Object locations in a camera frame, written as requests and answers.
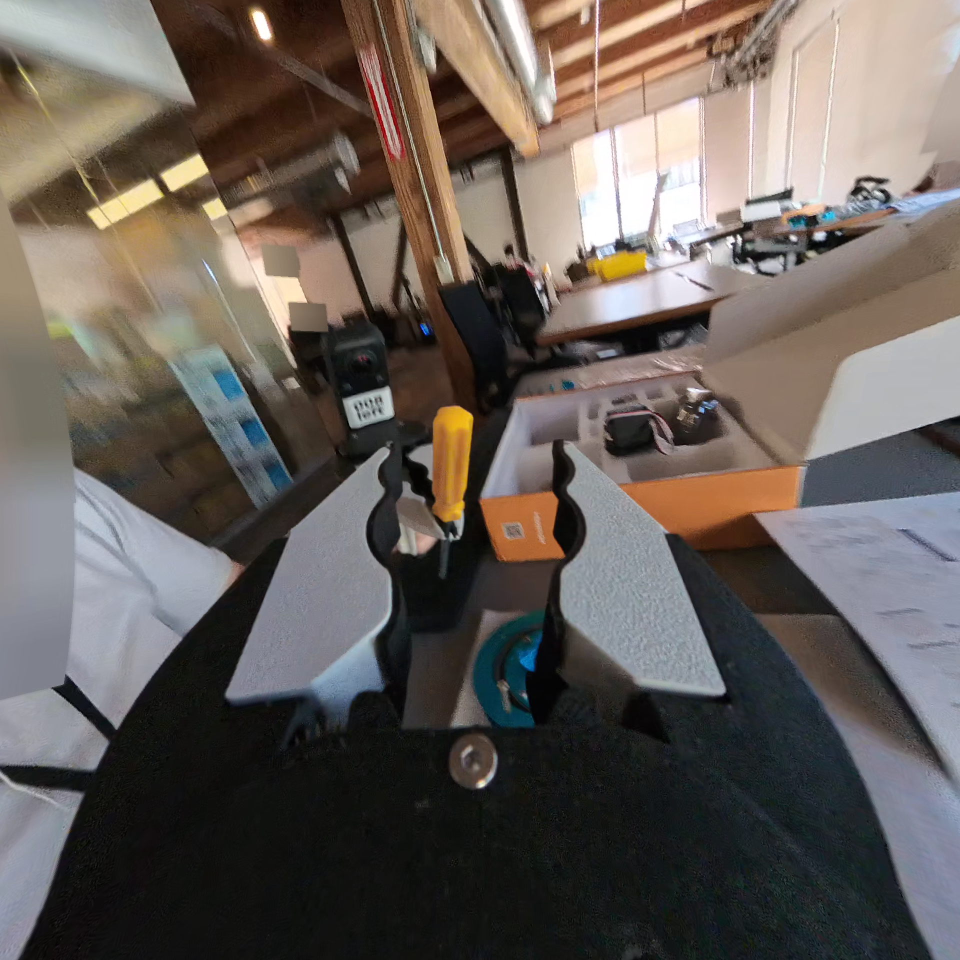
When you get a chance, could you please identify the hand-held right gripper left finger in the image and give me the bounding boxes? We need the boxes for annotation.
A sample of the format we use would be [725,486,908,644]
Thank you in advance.
[225,444,412,725]

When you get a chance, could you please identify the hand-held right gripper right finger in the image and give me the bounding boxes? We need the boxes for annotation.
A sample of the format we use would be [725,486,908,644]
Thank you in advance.
[525,439,729,702]

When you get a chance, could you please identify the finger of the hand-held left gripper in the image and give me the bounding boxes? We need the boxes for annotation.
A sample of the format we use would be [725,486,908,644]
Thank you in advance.
[396,487,450,558]

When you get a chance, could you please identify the yellow-handled screwdriver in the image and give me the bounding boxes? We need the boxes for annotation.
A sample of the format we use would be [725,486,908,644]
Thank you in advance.
[429,405,476,580]

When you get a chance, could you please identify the blue round metal base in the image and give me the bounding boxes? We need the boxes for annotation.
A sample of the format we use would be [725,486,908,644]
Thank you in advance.
[471,609,560,730]

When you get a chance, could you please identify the grey desk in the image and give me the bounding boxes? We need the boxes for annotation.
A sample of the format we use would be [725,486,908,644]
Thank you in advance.
[405,427,960,751]

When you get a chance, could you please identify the black office chair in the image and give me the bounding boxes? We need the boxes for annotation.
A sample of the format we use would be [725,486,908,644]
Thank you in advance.
[438,281,515,412]

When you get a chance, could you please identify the orange kit box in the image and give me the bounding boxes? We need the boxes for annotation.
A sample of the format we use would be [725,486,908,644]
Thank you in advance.
[478,201,960,565]

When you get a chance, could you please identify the white blue printed box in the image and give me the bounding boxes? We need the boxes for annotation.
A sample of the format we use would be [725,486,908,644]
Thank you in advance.
[232,453,294,511]
[171,351,245,421]
[202,408,267,466]

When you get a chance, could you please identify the white foam sheet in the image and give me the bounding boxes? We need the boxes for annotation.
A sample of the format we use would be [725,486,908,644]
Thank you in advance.
[403,607,960,960]

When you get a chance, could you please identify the white foam box insert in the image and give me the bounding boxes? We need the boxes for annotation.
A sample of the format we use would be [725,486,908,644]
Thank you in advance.
[491,375,781,500]

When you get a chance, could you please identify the black servo motor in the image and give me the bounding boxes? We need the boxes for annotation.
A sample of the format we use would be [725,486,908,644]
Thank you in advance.
[603,405,676,457]

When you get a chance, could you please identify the wooden pillar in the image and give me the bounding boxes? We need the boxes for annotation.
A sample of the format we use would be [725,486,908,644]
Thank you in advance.
[341,0,481,410]

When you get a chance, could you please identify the person's white hoodie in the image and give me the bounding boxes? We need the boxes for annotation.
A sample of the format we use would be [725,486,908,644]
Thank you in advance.
[0,466,245,960]

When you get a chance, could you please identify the shiny black parts bag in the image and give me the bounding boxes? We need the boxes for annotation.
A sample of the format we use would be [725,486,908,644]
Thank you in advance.
[675,386,725,440]

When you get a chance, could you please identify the open instruction booklet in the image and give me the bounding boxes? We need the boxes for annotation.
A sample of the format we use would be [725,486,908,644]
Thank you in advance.
[753,491,960,785]

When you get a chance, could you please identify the red sign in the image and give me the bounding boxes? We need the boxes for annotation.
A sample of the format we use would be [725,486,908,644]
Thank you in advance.
[358,41,406,162]

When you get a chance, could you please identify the yellow bins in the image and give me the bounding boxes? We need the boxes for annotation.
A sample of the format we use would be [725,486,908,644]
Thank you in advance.
[585,251,648,282]

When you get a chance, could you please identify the long wooden table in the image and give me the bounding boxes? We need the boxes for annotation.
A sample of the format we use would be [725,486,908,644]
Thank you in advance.
[536,258,766,350]

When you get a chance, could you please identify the cluttered workbench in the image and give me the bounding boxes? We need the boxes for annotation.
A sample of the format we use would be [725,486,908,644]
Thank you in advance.
[675,176,960,264]

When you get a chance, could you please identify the black strap with buckle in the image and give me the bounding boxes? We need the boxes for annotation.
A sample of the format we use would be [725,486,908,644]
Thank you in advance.
[0,675,117,792]

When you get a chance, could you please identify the silver ceiling duct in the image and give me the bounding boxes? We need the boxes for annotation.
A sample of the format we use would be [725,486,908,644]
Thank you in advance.
[480,0,556,125]

